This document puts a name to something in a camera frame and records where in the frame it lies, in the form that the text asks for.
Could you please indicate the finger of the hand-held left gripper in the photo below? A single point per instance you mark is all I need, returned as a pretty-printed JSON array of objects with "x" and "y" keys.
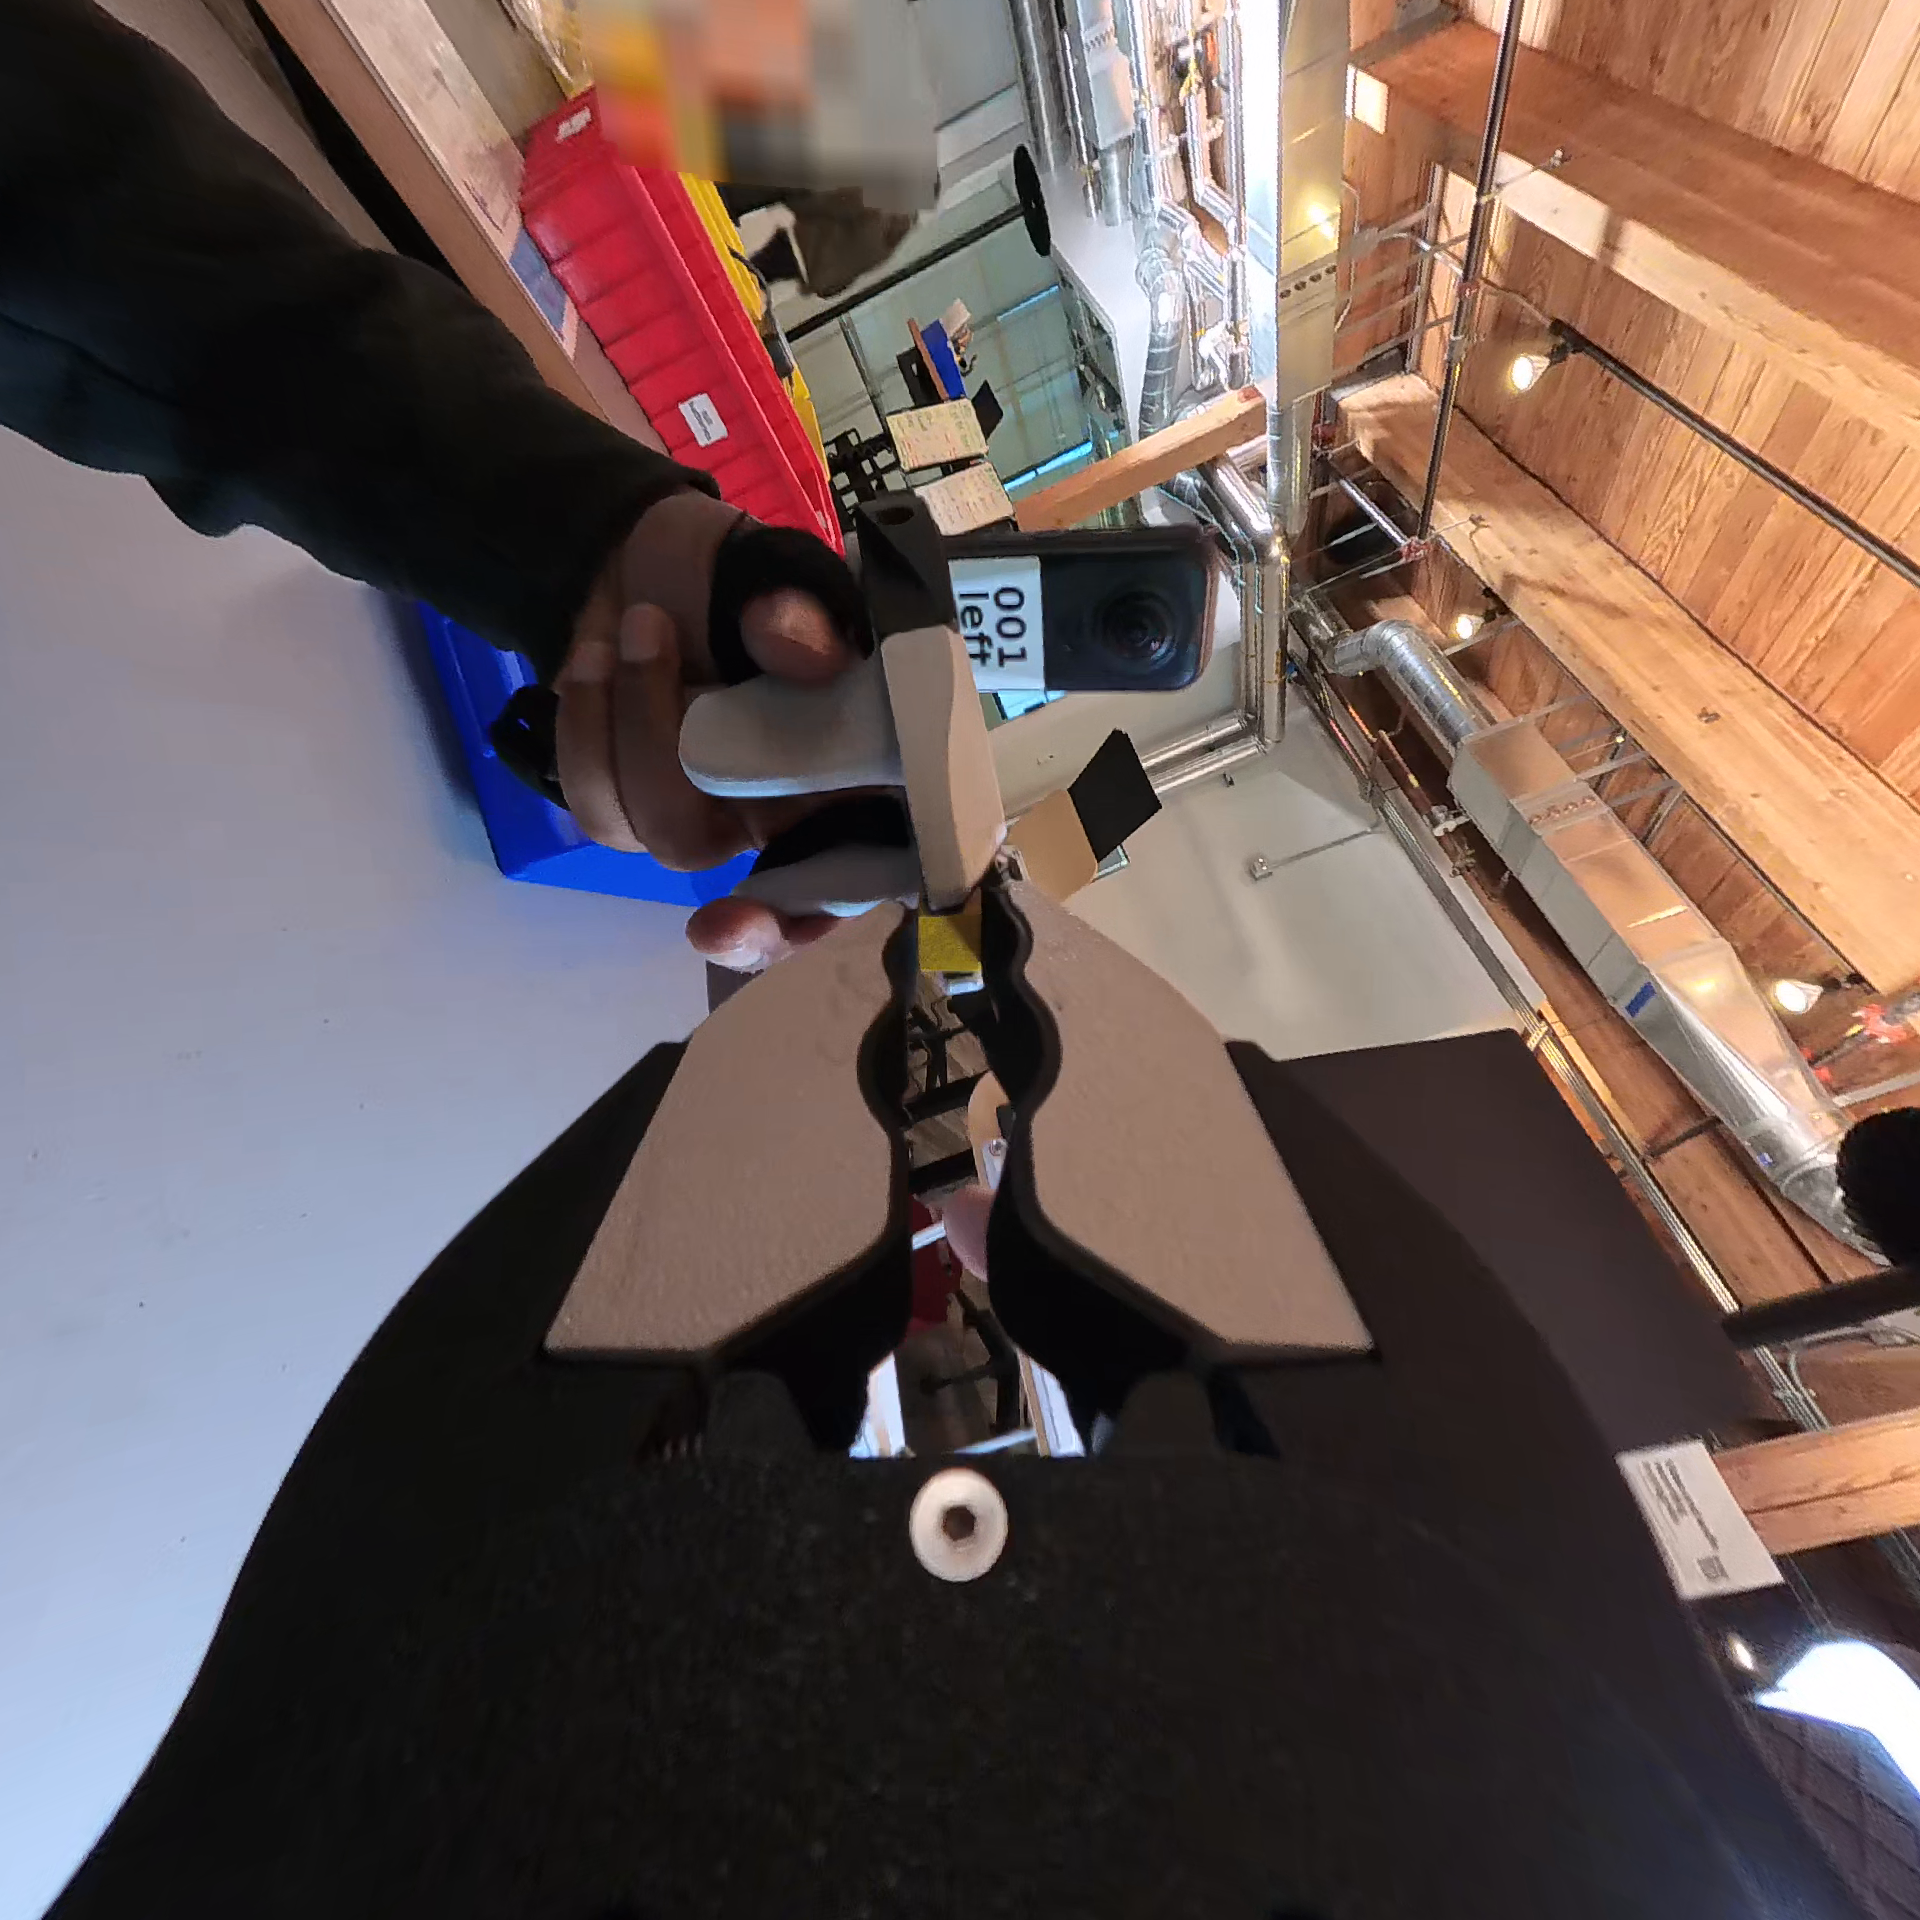
[{"x": 946, "y": 764}]

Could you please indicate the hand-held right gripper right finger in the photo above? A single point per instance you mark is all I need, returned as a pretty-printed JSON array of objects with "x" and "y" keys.
[{"x": 1171, "y": 1188}]

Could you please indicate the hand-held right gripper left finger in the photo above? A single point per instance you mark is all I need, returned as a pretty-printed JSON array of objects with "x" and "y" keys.
[{"x": 736, "y": 1188}]

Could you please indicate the small yellow block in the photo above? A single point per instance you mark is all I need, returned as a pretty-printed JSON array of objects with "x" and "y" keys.
[{"x": 949, "y": 944}]

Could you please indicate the blue plastic bin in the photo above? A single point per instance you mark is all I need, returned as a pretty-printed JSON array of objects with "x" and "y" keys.
[{"x": 512, "y": 811}]

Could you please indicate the person's left hand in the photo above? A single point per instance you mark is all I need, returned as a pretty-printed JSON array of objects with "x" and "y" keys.
[{"x": 632, "y": 719}]

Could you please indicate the wooden pillar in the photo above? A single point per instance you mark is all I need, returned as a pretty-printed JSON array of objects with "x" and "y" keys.
[{"x": 1155, "y": 458}]

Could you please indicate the black and beige panel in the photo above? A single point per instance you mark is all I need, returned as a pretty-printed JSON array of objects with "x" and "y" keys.
[{"x": 1119, "y": 794}]

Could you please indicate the white flip chart board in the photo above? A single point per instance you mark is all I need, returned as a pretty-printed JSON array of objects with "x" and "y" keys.
[
  {"x": 939, "y": 438},
  {"x": 965, "y": 497}
]

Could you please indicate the black floor lamp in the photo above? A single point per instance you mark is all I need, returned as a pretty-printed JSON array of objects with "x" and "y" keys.
[{"x": 1030, "y": 194}]

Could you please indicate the red ribbed plastic bin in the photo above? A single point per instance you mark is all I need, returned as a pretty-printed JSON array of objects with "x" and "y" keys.
[{"x": 661, "y": 303}]

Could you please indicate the yellow plastic bin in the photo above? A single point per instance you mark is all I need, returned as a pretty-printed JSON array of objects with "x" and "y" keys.
[{"x": 717, "y": 228}]

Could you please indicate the white paper sign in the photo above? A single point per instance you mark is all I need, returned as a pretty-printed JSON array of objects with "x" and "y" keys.
[{"x": 1697, "y": 1516}]

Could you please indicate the silver rectangular air duct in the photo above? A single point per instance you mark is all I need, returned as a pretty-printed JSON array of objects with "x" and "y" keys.
[{"x": 1593, "y": 886}]

